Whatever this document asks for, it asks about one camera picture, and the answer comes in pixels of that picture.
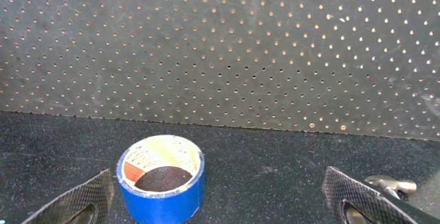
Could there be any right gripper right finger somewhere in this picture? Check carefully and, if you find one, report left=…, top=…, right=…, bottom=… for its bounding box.
left=322, top=166, right=440, bottom=224

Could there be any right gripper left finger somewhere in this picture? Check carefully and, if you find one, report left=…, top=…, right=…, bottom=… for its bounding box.
left=21, top=168, right=115, bottom=224

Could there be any black pegboard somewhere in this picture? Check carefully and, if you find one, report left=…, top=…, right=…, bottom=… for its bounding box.
left=0, top=0, right=440, bottom=142

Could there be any roll of blue tape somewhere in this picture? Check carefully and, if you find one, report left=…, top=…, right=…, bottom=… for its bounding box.
left=115, top=134, right=206, bottom=224

